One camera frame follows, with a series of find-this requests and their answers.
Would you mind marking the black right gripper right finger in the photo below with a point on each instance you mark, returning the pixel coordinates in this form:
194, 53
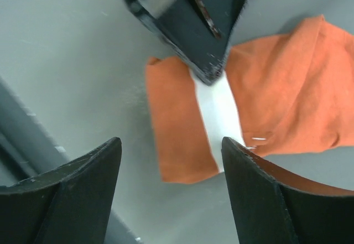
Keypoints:
273, 205

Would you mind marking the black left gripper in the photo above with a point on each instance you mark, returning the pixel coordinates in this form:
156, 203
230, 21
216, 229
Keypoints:
199, 31

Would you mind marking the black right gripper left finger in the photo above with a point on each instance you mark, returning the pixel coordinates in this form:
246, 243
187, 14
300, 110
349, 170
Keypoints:
69, 204

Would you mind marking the orange underwear white waistband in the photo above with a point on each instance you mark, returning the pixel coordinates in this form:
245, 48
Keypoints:
280, 94

